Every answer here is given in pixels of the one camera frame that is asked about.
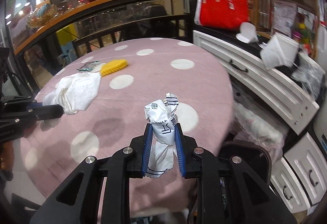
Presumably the wooden shelf rack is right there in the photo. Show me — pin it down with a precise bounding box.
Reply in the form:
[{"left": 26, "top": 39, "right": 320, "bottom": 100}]
[{"left": 252, "top": 0, "right": 320, "bottom": 59}]

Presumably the red tote bag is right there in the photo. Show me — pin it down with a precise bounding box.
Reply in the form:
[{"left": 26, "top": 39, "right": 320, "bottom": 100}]
[{"left": 194, "top": 0, "right": 249, "bottom": 31}]

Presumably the yellow foam fruit net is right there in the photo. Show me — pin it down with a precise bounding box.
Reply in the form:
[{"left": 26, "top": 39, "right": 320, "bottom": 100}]
[{"left": 100, "top": 60, "right": 129, "bottom": 77}]

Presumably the white lace cloth bundle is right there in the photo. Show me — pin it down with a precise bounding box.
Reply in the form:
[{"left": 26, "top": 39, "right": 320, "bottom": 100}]
[{"left": 232, "top": 102, "right": 289, "bottom": 163}]

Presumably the white middle stack drawer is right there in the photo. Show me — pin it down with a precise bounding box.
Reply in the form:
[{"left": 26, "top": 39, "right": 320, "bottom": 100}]
[{"left": 270, "top": 158, "right": 310, "bottom": 214}]

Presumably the white stack drawer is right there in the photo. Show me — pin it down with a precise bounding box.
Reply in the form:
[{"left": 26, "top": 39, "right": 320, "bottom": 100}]
[
  {"left": 284, "top": 133, "right": 326, "bottom": 205},
  {"left": 270, "top": 158, "right": 310, "bottom": 214}
]

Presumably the white paper cup stack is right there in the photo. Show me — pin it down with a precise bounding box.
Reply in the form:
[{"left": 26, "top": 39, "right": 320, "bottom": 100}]
[{"left": 260, "top": 33, "right": 299, "bottom": 70}]

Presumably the white top stack drawer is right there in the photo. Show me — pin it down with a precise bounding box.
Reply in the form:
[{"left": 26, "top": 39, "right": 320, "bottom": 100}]
[{"left": 284, "top": 133, "right": 326, "bottom": 205}]

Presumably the clear green snack wrapper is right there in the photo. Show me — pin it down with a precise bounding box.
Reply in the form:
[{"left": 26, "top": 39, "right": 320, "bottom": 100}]
[{"left": 77, "top": 61, "right": 100, "bottom": 72}]

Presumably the clear crumpled plastic bag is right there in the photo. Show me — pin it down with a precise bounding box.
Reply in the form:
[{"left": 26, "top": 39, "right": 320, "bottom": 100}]
[{"left": 291, "top": 52, "right": 325, "bottom": 100}]

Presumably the white upper left drawer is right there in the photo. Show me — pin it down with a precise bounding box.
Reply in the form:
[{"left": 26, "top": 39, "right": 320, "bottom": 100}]
[{"left": 193, "top": 30, "right": 319, "bottom": 134}]

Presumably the dark oval trash bin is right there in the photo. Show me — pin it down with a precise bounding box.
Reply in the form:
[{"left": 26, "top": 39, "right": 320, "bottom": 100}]
[{"left": 218, "top": 140, "right": 272, "bottom": 185}]

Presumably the pink polka dot tablecloth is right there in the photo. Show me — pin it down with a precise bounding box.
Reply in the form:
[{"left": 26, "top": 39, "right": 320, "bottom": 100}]
[{"left": 19, "top": 37, "right": 235, "bottom": 217}]

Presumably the white paper trash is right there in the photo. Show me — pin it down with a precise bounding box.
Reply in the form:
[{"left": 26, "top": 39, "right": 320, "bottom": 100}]
[{"left": 144, "top": 93, "right": 179, "bottom": 178}]

